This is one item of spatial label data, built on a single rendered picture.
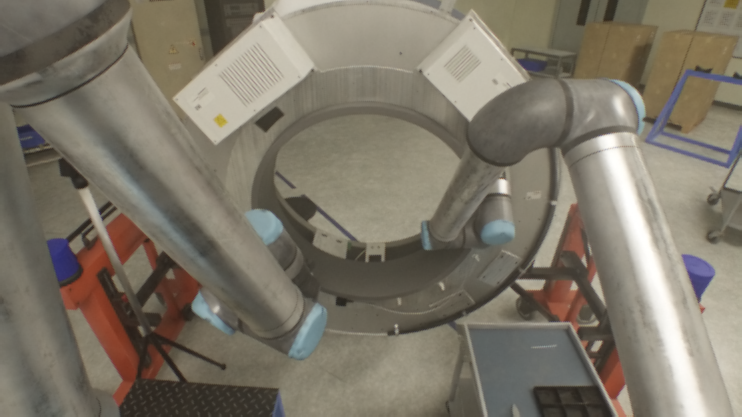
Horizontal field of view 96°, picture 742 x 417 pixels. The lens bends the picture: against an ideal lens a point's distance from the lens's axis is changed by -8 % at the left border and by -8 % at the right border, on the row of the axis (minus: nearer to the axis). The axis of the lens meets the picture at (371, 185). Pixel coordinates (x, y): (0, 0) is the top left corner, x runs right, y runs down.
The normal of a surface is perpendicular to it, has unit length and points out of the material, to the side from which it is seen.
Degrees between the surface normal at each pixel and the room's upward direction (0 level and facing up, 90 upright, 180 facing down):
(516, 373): 0
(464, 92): 90
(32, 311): 92
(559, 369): 0
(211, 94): 90
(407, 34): 90
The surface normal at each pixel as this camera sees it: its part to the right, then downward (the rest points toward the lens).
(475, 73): -0.04, 0.49
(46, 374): 0.95, 0.18
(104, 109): 0.72, 0.44
